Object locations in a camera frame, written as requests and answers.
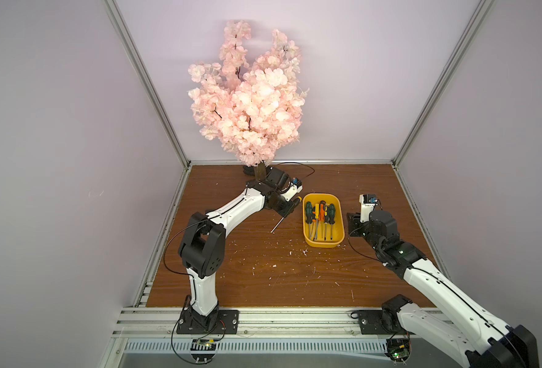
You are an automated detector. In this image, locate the black screwdriver yellow cap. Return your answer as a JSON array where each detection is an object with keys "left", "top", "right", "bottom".
[{"left": 271, "top": 196, "right": 301, "bottom": 234}]

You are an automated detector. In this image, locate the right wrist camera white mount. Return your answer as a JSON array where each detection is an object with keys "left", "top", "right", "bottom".
[{"left": 359, "top": 194, "right": 379, "bottom": 223}]

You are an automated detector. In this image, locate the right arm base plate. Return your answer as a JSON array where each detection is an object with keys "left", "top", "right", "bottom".
[{"left": 349, "top": 309, "right": 413, "bottom": 335}]

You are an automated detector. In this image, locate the green circuit board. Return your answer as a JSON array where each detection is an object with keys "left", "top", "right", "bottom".
[
  {"left": 190, "top": 339, "right": 218, "bottom": 365},
  {"left": 385, "top": 339, "right": 411, "bottom": 363}
]

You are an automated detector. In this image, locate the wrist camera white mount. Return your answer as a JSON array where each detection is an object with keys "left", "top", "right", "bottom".
[
  {"left": 263, "top": 167, "right": 302, "bottom": 201},
  {"left": 359, "top": 194, "right": 379, "bottom": 223}
]

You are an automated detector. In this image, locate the pink artificial blossom tree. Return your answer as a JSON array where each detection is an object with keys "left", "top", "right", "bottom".
[{"left": 188, "top": 21, "right": 307, "bottom": 167}]

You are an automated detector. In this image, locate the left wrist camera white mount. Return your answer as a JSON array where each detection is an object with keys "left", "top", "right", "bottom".
[{"left": 263, "top": 167, "right": 302, "bottom": 201}]

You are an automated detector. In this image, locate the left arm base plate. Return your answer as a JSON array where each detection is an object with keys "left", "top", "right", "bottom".
[{"left": 175, "top": 308, "right": 240, "bottom": 335}]

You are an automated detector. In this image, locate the yellow plastic storage box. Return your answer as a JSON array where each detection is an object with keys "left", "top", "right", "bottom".
[{"left": 302, "top": 193, "right": 346, "bottom": 248}]

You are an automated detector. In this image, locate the black green work glove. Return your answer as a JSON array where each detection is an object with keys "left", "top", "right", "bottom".
[{"left": 243, "top": 166, "right": 255, "bottom": 176}]

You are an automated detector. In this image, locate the right green circuit board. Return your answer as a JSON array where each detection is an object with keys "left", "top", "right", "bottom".
[{"left": 385, "top": 339, "right": 411, "bottom": 363}]

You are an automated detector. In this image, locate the large orange black screwdriver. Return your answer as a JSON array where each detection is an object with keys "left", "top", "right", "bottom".
[{"left": 317, "top": 200, "right": 326, "bottom": 242}]

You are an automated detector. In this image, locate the black yellow-striped screwdriver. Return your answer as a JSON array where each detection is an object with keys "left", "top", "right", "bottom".
[{"left": 323, "top": 203, "right": 332, "bottom": 242}]

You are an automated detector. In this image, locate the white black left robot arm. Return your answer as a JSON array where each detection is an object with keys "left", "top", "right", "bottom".
[{"left": 178, "top": 178, "right": 302, "bottom": 325}]

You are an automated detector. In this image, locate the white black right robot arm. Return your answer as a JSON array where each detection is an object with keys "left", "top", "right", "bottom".
[{"left": 347, "top": 210, "right": 540, "bottom": 367}]

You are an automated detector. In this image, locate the small orange black screwdriver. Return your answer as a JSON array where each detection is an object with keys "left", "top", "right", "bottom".
[{"left": 310, "top": 203, "right": 319, "bottom": 241}]

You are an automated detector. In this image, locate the left green circuit board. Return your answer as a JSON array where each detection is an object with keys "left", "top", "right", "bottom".
[{"left": 190, "top": 339, "right": 218, "bottom": 365}]

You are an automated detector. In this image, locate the green black screwdriver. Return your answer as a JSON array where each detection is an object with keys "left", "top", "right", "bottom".
[
  {"left": 325, "top": 203, "right": 336, "bottom": 241},
  {"left": 305, "top": 202, "right": 315, "bottom": 239}
]

